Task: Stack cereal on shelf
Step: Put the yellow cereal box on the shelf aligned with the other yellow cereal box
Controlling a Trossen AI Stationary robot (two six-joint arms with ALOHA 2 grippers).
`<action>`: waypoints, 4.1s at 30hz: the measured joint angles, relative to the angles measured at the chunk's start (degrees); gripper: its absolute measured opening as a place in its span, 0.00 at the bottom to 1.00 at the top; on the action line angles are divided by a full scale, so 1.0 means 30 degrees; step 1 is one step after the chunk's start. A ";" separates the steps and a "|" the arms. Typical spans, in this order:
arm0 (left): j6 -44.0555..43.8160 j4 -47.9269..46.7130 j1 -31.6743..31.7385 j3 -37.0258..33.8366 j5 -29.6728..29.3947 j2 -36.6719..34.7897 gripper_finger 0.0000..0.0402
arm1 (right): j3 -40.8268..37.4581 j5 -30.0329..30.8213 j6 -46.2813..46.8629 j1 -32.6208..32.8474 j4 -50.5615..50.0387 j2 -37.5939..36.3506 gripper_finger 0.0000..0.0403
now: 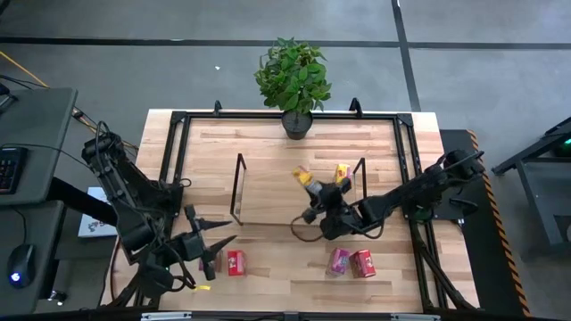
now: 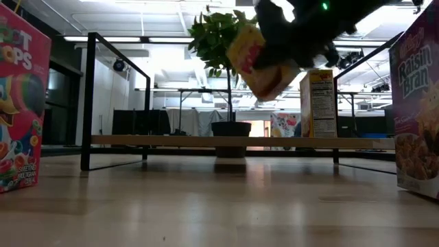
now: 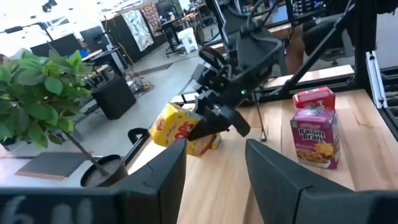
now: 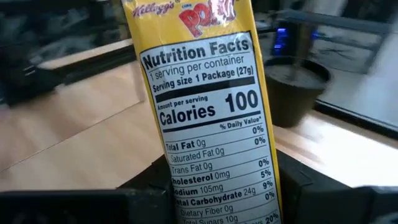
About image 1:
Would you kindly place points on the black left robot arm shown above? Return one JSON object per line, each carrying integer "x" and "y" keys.
{"x": 120, "y": 191}

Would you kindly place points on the green plant in black pot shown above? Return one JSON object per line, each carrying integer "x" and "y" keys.
{"x": 292, "y": 80}

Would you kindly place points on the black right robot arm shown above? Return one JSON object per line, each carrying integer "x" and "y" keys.
{"x": 401, "y": 196}

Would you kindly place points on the purple cereal box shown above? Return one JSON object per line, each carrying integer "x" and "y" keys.
{"x": 337, "y": 260}
{"x": 218, "y": 263}

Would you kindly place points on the black mat with hazard stripe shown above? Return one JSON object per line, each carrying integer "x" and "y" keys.
{"x": 482, "y": 267}

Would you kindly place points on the shiny desk caster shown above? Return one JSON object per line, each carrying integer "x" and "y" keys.
{"x": 58, "y": 296}

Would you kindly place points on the silver aluminium bracket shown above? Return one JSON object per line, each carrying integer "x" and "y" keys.
{"x": 415, "y": 318}
{"x": 165, "y": 317}

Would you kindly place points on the wooden shelf with black frame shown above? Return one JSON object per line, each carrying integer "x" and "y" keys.
{"x": 267, "y": 200}

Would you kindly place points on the white printed box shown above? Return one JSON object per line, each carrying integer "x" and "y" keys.
{"x": 96, "y": 223}

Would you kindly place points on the black aluminium rig frame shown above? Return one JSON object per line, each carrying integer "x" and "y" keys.
{"x": 223, "y": 115}

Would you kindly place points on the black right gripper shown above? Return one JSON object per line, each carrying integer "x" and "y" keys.
{"x": 334, "y": 214}

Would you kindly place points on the yellow cereal box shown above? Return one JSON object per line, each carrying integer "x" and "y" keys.
{"x": 342, "y": 171}
{"x": 303, "y": 175}

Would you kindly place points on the black backlit keyboard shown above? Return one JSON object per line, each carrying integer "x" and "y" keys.
{"x": 11, "y": 171}

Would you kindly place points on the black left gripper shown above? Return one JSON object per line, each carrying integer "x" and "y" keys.
{"x": 192, "y": 247}

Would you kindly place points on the black desk device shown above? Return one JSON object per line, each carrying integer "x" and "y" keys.
{"x": 5, "y": 100}

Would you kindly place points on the black device with green light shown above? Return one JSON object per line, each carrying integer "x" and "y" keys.
{"x": 564, "y": 147}

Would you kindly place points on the black computer mouse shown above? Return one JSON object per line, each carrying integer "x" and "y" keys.
{"x": 21, "y": 263}

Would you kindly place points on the grey desk top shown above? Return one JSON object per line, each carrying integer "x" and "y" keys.
{"x": 40, "y": 134}
{"x": 40, "y": 267}

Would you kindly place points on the black metal stand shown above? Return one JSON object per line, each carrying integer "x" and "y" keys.
{"x": 537, "y": 200}

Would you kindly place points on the red Froot Loops cereal box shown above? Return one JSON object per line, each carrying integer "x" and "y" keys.
{"x": 362, "y": 264}
{"x": 236, "y": 263}

